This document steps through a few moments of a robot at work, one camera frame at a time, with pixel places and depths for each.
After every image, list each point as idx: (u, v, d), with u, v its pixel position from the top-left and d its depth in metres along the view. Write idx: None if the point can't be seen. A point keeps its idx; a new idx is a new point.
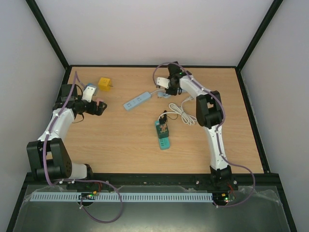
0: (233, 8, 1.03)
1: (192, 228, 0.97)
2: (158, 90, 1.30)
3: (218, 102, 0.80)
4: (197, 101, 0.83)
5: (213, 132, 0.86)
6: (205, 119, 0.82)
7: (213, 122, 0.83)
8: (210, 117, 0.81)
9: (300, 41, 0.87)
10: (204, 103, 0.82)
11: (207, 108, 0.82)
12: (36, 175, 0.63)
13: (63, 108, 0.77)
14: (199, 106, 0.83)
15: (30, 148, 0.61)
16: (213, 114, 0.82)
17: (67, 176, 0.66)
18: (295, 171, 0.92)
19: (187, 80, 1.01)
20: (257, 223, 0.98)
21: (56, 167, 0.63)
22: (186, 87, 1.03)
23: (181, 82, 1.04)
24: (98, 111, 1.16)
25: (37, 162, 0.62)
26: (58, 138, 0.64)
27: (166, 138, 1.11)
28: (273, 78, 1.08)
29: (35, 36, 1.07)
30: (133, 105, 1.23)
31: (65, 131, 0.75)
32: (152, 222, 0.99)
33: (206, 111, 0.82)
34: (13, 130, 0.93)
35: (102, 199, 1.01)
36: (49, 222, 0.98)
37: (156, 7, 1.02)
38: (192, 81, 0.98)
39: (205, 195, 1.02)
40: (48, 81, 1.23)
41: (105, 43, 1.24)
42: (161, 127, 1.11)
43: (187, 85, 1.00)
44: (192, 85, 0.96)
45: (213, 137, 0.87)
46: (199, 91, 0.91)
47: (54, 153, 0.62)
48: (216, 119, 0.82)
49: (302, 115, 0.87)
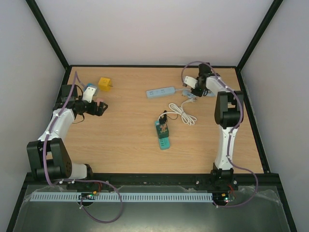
0: (234, 8, 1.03)
1: (192, 228, 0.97)
2: (184, 88, 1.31)
3: (240, 105, 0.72)
4: (218, 97, 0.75)
5: (226, 133, 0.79)
6: (221, 118, 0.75)
7: (228, 123, 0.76)
8: (227, 117, 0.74)
9: (301, 41, 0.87)
10: (224, 101, 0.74)
11: (226, 107, 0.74)
12: (36, 174, 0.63)
13: (63, 108, 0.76)
14: (218, 102, 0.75)
15: (30, 148, 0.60)
16: (231, 114, 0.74)
17: (67, 176, 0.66)
18: (295, 171, 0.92)
19: (213, 79, 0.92)
20: (257, 223, 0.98)
21: (56, 167, 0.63)
22: (211, 87, 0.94)
23: (207, 80, 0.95)
24: (98, 112, 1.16)
25: (37, 162, 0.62)
26: (59, 138, 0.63)
27: (167, 138, 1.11)
28: (273, 78, 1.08)
29: (35, 36, 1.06)
30: (156, 94, 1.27)
31: (65, 131, 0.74)
32: (152, 222, 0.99)
33: (225, 111, 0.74)
34: (14, 130, 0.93)
35: (103, 198, 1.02)
36: (49, 222, 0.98)
37: (156, 7, 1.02)
38: (218, 80, 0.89)
39: (205, 195, 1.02)
40: (48, 81, 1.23)
41: (105, 43, 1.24)
42: (161, 128, 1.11)
43: (213, 84, 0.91)
44: (217, 84, 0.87)
45: (224, 138, 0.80)
46: (222, 89, 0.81)
47: (54, 153, 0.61)
48: (233, 120, 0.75)
49: (303, 116, 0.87)
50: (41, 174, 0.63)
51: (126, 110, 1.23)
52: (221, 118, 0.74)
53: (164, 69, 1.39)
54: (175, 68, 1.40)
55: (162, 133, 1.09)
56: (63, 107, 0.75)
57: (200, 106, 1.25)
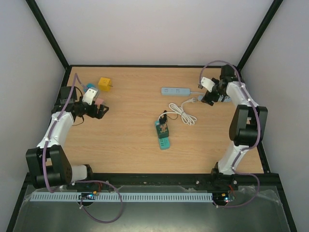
0: (234, 8, 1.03)
1: (192, 228, 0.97)
2: (200, 94, 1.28)
3: (258, 124, 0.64)
4: (237, 110, 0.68)
5: (236, 148, 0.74)
6: (236, 135, 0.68)
7: (242, 141, 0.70)
8: (243, 134, 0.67)
9: (301, 41, 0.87)
10: (243, 117, 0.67)
11: (244, 123, 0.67)
12: (36, 181, 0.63)
13: (62, 111, 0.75)
14: (237, 116, 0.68)
15: (30, 155, 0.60)
16: (248, 133, 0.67)
17: (67, 182, 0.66)
18: (295, 171, 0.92)
19: (236, 86, 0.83)
20: (256, 222, 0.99)
21: (56, 174, 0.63)
22: (232, 94, 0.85)
23: (229, 86, 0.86)
24: (98, 114, 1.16)
25: (37, 169, 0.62)
26: (58, 146, 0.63)
27: (167, 138, 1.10)
28: (274, 79, 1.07)
29: (35, 36, 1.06)
30: (171, 93, 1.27)
31: (64, 136, 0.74)
32: (152, 222, 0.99)
33: (242, 127, 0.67)
34: (14, 131, 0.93)
35: (102, 199, 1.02)
36: (49, 222, 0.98)
37: (156, 7, 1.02)
38: (242, 90, 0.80)
39: (205, 195, 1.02)
40: (48, 81, 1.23)
41: (105, 43, 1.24)
42: (161, 128, 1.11)
43: (234, 92, 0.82)
44: (240, 93, 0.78)
45: (234, 152, 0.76)
46: (243, 101, 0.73)
47: (54, 161, 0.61)
48: (248, 139, 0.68)
49: (302, 116, 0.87)
50: (41, 180, 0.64)
51: (126, 110, 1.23)
52: (236, 134, 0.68)
53: (164, 69, 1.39)
54: (175, 68, 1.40)
55: (163, 133, 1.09)
56: (62, 110, 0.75)
57: (200, 107, 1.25)
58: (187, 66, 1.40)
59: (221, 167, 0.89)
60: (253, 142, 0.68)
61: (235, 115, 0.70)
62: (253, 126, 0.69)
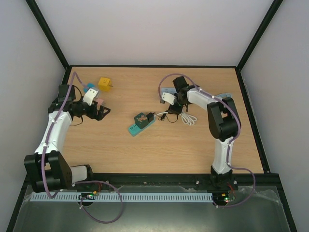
0: (235, 8, 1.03)
1: (192, 228, 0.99)
2: None
3: (232, 112, 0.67)
4: (209, 109, 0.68)
5: (224, 144, 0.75)
6: (220, 131, 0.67)
7: (226, 134, 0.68)
8: (225, 128, 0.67)
9: (301, 40, 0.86)
10: (217, 113, 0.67)
11: (220, 117, 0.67)
12: (36, 185, 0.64)
13: (60, 112, 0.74)
14: (211, 115, 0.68)
15: (28, 162, 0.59)
16: (228, 126, 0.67)
17: (66, 186, 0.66)
18: (295, 171, 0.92)
19: (194, 92, 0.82)
20: (255, 222, 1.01)
21: (56, 179, 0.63)
22: (194, 100, 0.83)
23: (188, 94, 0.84)
24: (97, 116, 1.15)
25: (36, 175, 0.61)
26: (57, 152, 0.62)
27: (141, 129, 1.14)
28: (273, 78, 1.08)
29: (35, 36, 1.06)
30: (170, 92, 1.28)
31: (63, 137, 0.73)
32: (152, 223, 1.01)
33: (220, 122, 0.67)
34: (14, 131, 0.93)
35: (103, 199, 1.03)
36: (49, 223, 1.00)
37: (155, 7, 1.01)
38: (201, 92, 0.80)
39: (205, 195, 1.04)
40: (48, 81, 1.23)
41: (105, 43, 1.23)
42: (139, 119, 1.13)
43: (195, 96, 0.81)
44: (200, 95, 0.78)
45: (224, 148, 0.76)
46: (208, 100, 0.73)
47: (52, 166, 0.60)
48: (231, 130, 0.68)
49: (302, 116, 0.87)
50: (41, 184, 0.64)
51: (127, 110, 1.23)
52: (218, 130, 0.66)
53: (164, 69, 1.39)
54: (175, 68, 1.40)
55: (137, 122, 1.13)
56: (60, 110, 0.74)
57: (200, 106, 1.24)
58: (187, 66, 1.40)
59: (216, 167, 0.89)
60: (235, 131, 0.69)
61: (209, 116, 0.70)
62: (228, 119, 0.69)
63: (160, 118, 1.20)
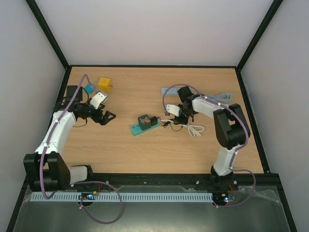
0: (234, 8, 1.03)
1: (192, 228, 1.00)
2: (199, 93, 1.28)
3: (239, 119, 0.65)
4: (216, 117, 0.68)
5: (230, 151, 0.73)
6: (228, 139, 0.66)
7: (234, 142, 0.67)
8: (233, 136, 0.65)
9: (301, 40, 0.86)
10: (224, 120, 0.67)
11: (228, 124, 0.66)
12: (34, 185, 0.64)
13: (64, 112, 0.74)
14: (218, 123, 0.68)
15: (28, 161, 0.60)
16: (235, 134, 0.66)
17: (63, 188, 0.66)
18: (295, 171, 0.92)
19: (200, 100, 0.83)
20: (255, 222, 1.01)
21: (53, 180, 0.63)
22: (201, 108, 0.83)
23: (194, 103, 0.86)
24: (101, 121, 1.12)
25: (34, 175, 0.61)
26: (57, 153, 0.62)
27: (143, 130, 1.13)
28: (274, 78, 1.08)
29: (35, 36, 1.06)
30: (171, 93, 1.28)
31: (65, 137, 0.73)
32: (152, 223, 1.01)
33: (228, 129, 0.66)
34: (14, 131, 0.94)
35: (102, 199, 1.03)
36: (49, 223, 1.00)
37: (154, 7, 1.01)
38: (206, 100, 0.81)
39: (205, 195, 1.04)
40: (48, 81, 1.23)
41: (105, 43, 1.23)
42: (142, 120, 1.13)
43: (201, 105, 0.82)
44: (206, 103, 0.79)
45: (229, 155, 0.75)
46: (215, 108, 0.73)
47: (50, 167, 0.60)
48: (239, 139, 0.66)
49: (302, 116, 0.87)
50: (39, 184, 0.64)
51: (127, 110, 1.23)
52: (226, 137, 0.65)
53: (164, 69, 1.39)
54: (175, 68, 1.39)
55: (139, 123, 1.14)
56: (64, 110, 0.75)
57: None
58: (187, 65, 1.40)
59: (218, 170, 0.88)
60: (244, 139, 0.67)
61: (216, 123, 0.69)
62: (236, 126, 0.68)
63: (163, 124, 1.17)
